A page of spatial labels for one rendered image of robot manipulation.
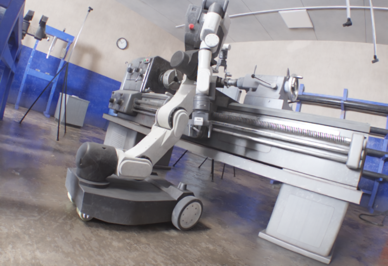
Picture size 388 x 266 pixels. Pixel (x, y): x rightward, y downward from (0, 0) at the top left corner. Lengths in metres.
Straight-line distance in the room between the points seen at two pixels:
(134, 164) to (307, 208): 1.01
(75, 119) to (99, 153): 3.32
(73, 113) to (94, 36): 2.38
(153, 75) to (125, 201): 1.92
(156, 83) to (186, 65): 1.45
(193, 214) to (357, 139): 0.99
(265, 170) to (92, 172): 0.93
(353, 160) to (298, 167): 0.37
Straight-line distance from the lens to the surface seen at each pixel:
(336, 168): 1.38
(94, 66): 5.81
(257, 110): 1.56
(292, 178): 1.25
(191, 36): 1.39
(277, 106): 1.61
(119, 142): 2.69
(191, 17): 1.46
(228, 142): 1.64
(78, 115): 4.33
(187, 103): 1.28
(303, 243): 1.42
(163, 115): 1.23
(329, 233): 1.38
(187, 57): 1.27
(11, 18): 1.01
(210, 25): 1.25
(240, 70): 5.93
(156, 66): 2.68
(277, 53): 5.67
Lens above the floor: 0.53
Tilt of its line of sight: 3 degrees up
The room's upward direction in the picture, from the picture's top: 16 degrees clockwise
